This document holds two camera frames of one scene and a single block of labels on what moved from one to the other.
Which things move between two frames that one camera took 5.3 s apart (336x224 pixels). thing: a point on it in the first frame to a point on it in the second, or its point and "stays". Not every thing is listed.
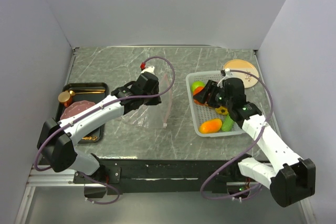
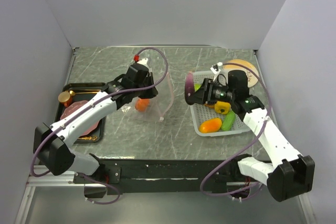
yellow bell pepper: [221, 110] stays
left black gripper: [155, 101] to [151, 93]
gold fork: [94, 138] stays
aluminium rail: [45, 178] stays
